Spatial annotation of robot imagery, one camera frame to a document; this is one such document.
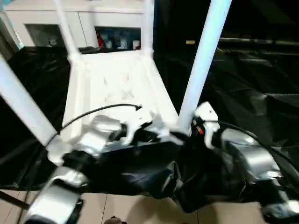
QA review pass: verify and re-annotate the black plastic mat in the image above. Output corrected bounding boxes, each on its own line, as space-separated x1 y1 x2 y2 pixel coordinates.
0 44 299 213

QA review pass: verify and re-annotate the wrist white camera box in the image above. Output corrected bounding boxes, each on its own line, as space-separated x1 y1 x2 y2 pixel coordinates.
192 103 220 149
122 106 155 143

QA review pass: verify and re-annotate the white glass-door cabinet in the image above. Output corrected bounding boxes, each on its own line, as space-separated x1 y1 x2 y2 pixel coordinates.
5 0 155 51

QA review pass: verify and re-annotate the black metal table frame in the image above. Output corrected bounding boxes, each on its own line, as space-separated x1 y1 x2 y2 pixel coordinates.
0 189 31 210

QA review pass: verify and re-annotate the light blue plastic item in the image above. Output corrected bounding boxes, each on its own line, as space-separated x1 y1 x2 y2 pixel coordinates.
2 5 24 49

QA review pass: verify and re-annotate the white plastic table top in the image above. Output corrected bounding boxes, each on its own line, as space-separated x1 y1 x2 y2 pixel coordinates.
47 49 184 164

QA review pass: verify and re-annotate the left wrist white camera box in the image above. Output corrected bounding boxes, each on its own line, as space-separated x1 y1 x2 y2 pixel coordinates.
122 106 155 143

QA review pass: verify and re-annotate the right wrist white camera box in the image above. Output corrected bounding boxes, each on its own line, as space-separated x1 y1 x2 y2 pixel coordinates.
192 103 220 149

